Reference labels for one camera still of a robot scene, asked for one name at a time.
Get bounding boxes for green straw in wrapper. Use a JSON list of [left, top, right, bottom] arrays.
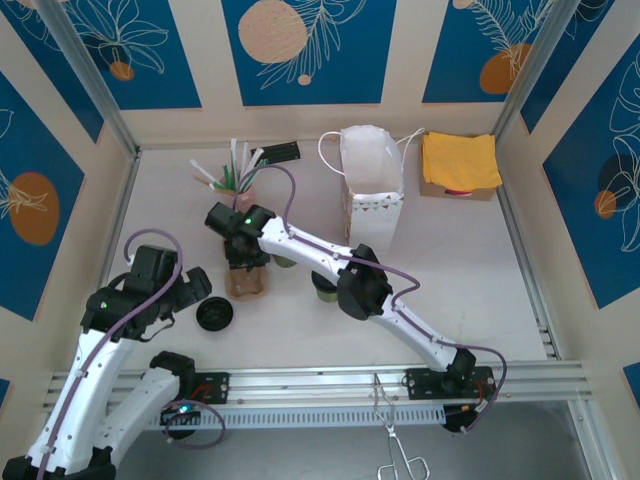
[[242, 147, 266, 194]]

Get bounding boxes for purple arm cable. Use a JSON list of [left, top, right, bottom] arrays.
[[234, 164, 511, 436], [37, 228, 226, 480]]

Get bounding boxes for small circuit board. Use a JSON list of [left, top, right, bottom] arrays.
[[159, 403, 202, 427], [443, 399, 496, 435]]

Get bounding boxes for animal print paper gift bag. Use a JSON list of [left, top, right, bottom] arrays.
[[318, 124, 427, 251]]

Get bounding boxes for white slotted cable duct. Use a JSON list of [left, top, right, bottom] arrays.
[[64, 403, 447, 431]]

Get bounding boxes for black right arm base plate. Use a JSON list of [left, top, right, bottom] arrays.
[[405, 366, 499, 401]]

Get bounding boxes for aluminium side rail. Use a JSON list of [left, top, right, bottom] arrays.
[[494, 144, 561, 361], [69, 149, 144, 374]]

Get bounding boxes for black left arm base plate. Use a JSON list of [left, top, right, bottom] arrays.
[[138, 370, 231, 406]]

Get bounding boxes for brown cardboard napkin box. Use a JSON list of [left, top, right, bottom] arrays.
[[418, 179, 499, 203]]

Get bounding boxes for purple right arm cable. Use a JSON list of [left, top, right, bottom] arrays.
[[234, 164, 511, 436]]

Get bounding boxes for yellow cloth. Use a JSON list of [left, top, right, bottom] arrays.
[[421, 131, 504, 194]]

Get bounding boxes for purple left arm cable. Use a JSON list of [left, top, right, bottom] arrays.
[[37, 228, 226, 480]]

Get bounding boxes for aluminium frame post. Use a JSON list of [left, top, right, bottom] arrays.
[[34, 0, 141, 159], [492, 0, 576, 149]]

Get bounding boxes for metal wire tongs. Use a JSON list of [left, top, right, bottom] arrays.
[[372, 374, 431, 480]]

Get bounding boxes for black ridged plastic strip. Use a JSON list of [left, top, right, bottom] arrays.
[[259, 141, 303, 165]]

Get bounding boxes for brown pulp cup carrier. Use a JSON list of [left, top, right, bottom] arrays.
[[224, 249, 274, 301]]

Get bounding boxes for aluminium mounting rail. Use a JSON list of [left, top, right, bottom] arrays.
[[42, 360, 594, 410]]

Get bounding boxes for black plastic cup lid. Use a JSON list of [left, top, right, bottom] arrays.
[[310, 272, 341, 292], [195, 295, 235, 332]]

